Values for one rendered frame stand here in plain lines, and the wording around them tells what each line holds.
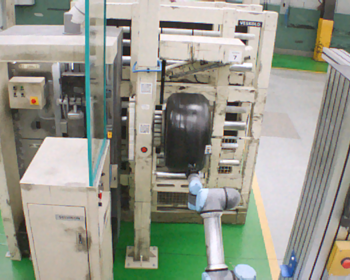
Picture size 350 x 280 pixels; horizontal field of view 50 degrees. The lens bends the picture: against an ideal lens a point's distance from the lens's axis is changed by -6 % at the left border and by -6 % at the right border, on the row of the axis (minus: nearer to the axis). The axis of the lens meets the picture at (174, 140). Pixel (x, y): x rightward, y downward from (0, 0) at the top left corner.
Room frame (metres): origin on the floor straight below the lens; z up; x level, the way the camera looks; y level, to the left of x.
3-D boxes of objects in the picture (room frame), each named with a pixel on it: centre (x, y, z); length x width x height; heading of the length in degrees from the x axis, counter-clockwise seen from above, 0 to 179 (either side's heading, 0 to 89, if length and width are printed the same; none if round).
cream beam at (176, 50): (2.87, -0.15, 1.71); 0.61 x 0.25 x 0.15; 94
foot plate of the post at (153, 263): (2.53, 0.21, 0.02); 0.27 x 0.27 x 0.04; 4
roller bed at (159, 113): (2.93, 0.20, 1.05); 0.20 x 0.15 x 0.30; 94
